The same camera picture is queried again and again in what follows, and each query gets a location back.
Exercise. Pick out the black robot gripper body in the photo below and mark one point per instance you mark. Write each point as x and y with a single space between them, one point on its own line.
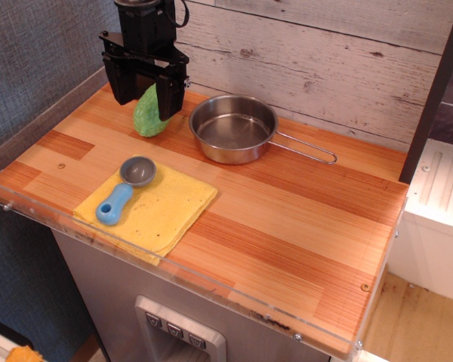
147 36

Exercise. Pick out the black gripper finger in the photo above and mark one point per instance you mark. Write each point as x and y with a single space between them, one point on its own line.
170 89
122 78

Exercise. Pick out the blue grey toy scoop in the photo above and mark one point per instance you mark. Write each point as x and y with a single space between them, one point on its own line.
135 172

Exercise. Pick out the yellow folded cloth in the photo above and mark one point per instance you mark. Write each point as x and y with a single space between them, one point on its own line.
155 218

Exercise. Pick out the green toy vegetable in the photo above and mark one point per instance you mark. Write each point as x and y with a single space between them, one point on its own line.
146 118

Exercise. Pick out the stainless steel pot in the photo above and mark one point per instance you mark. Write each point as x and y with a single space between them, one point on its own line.
238 129

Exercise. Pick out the silver toy fridge cabinet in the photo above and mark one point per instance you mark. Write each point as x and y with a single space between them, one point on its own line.
140 316

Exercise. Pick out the orange object bottom corner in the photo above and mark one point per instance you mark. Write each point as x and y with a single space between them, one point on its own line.
24 354

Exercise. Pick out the white toy sink unit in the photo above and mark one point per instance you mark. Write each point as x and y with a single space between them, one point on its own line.
422 251

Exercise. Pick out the clear acrylic guard rail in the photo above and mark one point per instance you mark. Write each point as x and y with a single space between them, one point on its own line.
304 255

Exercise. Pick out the dark vertical post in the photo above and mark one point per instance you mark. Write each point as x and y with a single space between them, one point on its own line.
434 99

